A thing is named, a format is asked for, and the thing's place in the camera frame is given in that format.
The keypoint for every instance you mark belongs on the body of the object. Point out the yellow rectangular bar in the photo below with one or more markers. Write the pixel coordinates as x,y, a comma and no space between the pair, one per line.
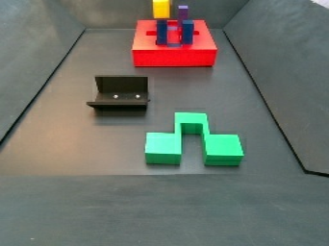
161,8

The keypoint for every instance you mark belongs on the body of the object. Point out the red slotted board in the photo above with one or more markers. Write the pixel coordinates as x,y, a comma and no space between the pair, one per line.
176,54

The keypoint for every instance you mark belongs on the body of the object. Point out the green stepped block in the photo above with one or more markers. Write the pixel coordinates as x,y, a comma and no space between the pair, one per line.
222,149

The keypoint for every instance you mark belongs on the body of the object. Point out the blue U-shaped block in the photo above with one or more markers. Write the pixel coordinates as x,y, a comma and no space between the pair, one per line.
188,32

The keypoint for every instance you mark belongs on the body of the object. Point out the purple U-shaped block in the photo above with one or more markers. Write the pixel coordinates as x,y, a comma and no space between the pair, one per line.
182,12

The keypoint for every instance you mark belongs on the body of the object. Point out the black angle bracket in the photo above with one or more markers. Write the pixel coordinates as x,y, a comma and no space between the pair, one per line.
121,91

